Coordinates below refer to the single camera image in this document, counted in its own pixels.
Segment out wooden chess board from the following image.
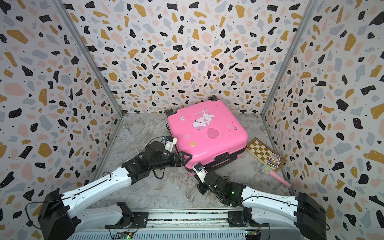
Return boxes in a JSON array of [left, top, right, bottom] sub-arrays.
[[246, 138, 286, 172]]

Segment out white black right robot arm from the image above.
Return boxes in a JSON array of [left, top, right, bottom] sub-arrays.
[[194, 167, 329, 240]]

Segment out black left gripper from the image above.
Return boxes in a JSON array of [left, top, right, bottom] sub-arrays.
[[149, 150, 193, 172]]

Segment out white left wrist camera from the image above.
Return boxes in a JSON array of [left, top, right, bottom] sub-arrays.
[[164, 136, 177, 153]]

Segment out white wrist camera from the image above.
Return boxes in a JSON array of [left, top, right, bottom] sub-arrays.
[[193, 163, 207, 184], [164, 136, 177, 153]]

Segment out left aluminium corner post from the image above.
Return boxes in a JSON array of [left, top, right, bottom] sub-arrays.
[[51, 1, 124, 117]]

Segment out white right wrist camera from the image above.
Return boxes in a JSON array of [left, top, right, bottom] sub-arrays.
[[193, 163, 207, 184]]

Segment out green circuit board left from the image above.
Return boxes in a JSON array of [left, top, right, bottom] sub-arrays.
[[115, 232, 134, 240]]

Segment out small card box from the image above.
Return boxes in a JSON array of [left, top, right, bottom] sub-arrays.
[[268, 153, 281, 168]]

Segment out right aluminium corner post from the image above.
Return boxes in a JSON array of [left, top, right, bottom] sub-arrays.
[[261, 0, 320, 118]]

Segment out pink hard-shell suitcase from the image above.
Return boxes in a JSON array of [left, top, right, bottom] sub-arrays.
[[165, 96, 248, 176]]

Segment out aluminium corner post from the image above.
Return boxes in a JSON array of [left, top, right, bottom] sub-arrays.
[[261, 0, 320, 118], [51, 1, 124, 117]]

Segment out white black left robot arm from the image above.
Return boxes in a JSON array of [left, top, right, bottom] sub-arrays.
[[38, 141, 192, 240]]

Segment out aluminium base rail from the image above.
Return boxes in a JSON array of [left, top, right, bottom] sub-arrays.
[[71, 209, 304, 240]]

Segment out circuit board right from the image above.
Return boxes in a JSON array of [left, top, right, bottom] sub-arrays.
[[245, 230, 261, 240]]

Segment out pink toy microphone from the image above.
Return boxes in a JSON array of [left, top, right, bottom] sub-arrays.
[[262, 165, 291, 188]]

